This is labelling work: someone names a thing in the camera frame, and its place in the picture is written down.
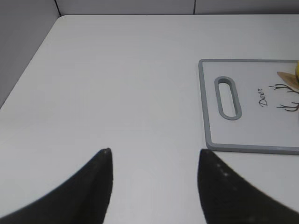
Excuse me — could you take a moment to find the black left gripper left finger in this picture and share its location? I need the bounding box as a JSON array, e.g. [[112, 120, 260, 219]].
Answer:
[[0, 148, 113, 224]]

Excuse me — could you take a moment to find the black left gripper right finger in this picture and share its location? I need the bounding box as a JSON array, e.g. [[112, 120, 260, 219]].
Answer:
[[198, 149, 299, 224]]

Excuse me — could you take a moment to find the white grey-rimmed cutting board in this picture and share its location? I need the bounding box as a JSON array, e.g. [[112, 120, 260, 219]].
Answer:
[[199, 59, 299, 155]]

